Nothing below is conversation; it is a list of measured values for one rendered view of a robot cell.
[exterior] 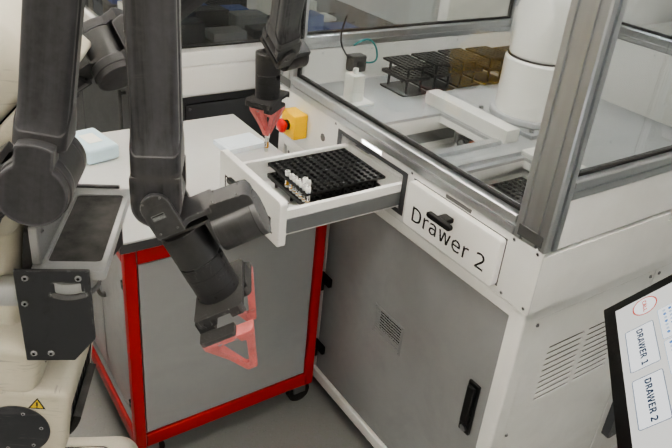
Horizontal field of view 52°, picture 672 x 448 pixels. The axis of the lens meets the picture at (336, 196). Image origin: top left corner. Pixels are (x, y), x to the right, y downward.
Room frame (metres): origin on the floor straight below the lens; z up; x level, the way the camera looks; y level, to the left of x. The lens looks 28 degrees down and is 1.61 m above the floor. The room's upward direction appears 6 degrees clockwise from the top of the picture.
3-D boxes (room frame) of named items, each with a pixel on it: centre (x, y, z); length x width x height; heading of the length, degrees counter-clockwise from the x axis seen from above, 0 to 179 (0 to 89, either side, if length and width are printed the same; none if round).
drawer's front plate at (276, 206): (1.35, 0.19, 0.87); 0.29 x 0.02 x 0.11; 36
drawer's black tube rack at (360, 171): (1.47, 0.03, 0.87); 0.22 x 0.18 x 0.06; 126
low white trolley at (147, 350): (1.70, 0.42, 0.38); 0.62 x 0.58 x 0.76; 36
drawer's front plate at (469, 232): (1.29, -0.25, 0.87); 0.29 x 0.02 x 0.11; 36
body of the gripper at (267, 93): (1.50, 0.18, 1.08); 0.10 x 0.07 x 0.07; 158
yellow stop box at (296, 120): (1.80, 0.14, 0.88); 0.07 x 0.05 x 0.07; 36
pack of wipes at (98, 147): (1.72, 0.69, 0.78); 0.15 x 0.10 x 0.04; 47
